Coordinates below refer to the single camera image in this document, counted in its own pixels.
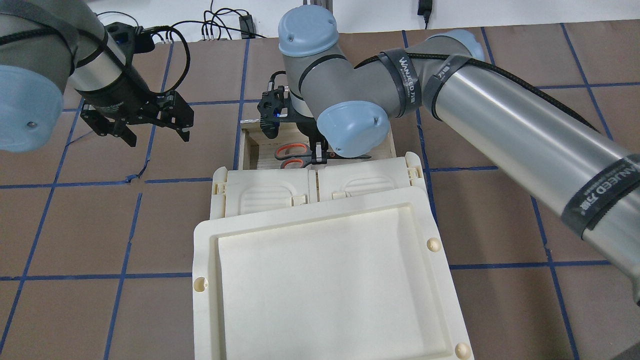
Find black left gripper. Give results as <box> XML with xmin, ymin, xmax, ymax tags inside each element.
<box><xmin>75</xmin><ymin>63</ymin><xmax>194</xmax><ymax>148</ymax></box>

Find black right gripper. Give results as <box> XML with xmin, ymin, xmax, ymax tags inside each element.
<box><xmin>299</xmin><ymin>120</ymin><xmax>329</xmax><ymax>165</ymax></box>

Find orange handled scissors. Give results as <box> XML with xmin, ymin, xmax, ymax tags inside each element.
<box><xmin>273</xmin><ymin>142</ymin><xmax>372</xmax><ymax>169</ymax></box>

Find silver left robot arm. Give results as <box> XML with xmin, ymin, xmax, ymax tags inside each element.
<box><xmin>0</xmin><ymin>0</ymin><xmax>194</xmax><ymax>153</ymax></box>

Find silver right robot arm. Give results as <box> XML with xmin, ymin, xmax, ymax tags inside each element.
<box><xmin>278</xmin><ymin>5</ymin><xmax>640</xmax><ymax>303</ymax></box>

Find cream plastic box lid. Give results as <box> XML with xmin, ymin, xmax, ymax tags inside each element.
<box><xmin>209</xmin><ymin>152</ymin><xmax>426</xmax><ymax>220</ymax></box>

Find cream plastic tray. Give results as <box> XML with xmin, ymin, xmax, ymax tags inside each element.
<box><xmin>192</xmin><ymin>186</ymin><xmax>474</xmax><ymax>360</ymax></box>

